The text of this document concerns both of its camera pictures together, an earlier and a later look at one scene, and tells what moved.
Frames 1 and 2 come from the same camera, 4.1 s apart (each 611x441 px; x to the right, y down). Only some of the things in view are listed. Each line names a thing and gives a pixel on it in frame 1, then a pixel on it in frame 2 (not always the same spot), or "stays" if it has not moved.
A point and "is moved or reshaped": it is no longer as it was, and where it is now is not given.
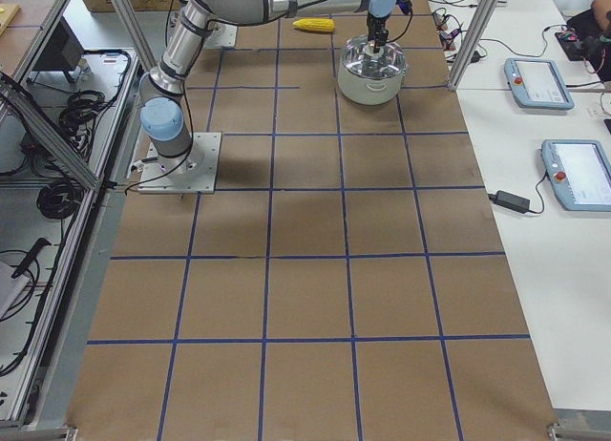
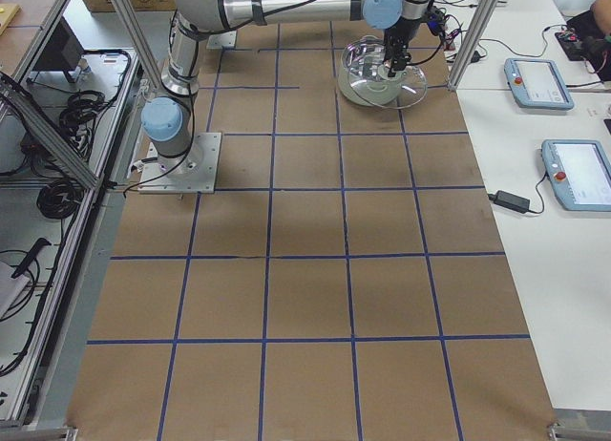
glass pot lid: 359,59 is moved or reshaped
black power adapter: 511,200 stays
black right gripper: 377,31 → 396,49
